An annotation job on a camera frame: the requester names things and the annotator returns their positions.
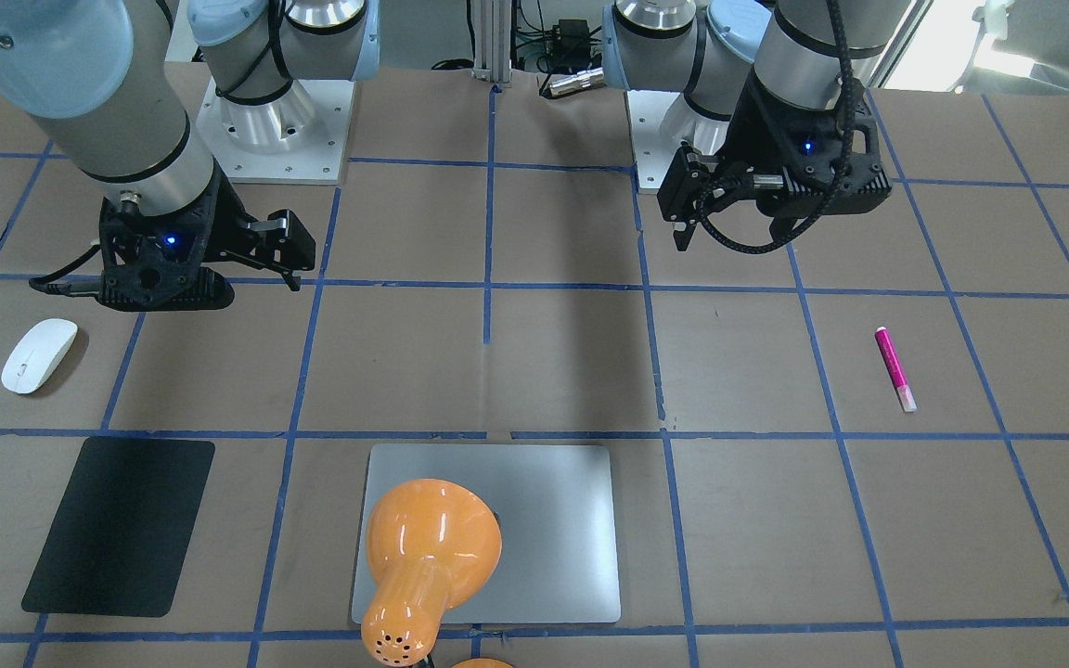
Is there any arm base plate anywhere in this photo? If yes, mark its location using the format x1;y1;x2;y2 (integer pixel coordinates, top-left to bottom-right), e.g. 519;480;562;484
626;90;728;195
195;80;356;186

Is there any silver laptop notebook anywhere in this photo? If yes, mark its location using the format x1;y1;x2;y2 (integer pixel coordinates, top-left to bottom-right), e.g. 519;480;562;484
362;442;621;625

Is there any black braided cable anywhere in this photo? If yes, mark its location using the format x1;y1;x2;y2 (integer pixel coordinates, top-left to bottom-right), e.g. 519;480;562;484
694;0;869;255

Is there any aluminium frame post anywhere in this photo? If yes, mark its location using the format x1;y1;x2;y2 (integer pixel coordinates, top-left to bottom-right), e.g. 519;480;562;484
470;1;516;87

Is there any black mousepad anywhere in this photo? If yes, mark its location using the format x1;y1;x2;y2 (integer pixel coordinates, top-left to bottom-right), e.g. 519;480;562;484
20;436;215;618

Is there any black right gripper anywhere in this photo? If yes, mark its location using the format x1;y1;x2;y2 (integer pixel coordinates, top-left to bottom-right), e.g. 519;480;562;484
97;171;316;312

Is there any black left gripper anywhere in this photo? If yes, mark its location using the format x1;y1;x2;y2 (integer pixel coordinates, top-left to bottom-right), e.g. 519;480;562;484
657;73;894;252

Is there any orange desk lamp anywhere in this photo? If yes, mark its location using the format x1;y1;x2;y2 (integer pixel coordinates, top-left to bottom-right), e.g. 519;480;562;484
360;478;502;667

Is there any white computer mouse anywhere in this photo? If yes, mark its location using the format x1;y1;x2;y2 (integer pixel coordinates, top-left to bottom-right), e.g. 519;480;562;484
0;319;78;397

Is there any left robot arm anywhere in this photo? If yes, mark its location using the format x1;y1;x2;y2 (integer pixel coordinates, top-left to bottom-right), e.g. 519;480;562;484
601;1;909;255

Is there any pink pen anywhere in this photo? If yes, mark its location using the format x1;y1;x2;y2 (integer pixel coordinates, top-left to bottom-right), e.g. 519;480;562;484
874;327;918;414

